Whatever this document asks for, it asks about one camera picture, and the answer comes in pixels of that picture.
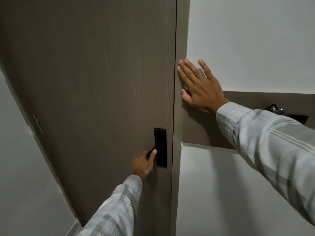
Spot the person's right hand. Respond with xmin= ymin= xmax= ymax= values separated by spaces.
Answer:
xmin=177 ymin=59 xmax=231 ymax=114

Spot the person's left hand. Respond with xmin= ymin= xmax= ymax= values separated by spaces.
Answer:
xmin=132 ymin=149 xmax=158 ymax=180

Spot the person's right forearm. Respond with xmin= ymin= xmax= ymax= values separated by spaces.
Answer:
xmin=216 ymin=102 xmax=315 ymax=227

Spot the black door handle plate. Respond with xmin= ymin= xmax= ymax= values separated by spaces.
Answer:
xmin=154 ymin=128 xmax=168 ymax=168

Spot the metal door hinge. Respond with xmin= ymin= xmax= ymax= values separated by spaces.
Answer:
xmin=33 ymin=114 xmax=44 ymax=134

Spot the brown wall panel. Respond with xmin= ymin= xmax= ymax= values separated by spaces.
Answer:
xmin=181 ymin=91 xmax=315 ymax=150

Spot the brown door frame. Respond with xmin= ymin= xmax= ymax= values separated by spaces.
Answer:
xmin=170 ymin=0 xmax=191 ymax=236

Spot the brown wooden door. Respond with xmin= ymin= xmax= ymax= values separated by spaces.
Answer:
xmin=0 ymin=0 xmax=177 ymax=236

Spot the black plate with metal knob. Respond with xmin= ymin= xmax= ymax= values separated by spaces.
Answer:
xmin=265 ymin=104 xmax=309 ymax=125

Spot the person's left forearm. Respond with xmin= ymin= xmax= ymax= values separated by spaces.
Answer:
xmin=76 ymin=174 xmax=143 ymax=236

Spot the black door lever handle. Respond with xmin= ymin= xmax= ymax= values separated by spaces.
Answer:
xmin=147 ymin=144 xmax=163 ymax=161

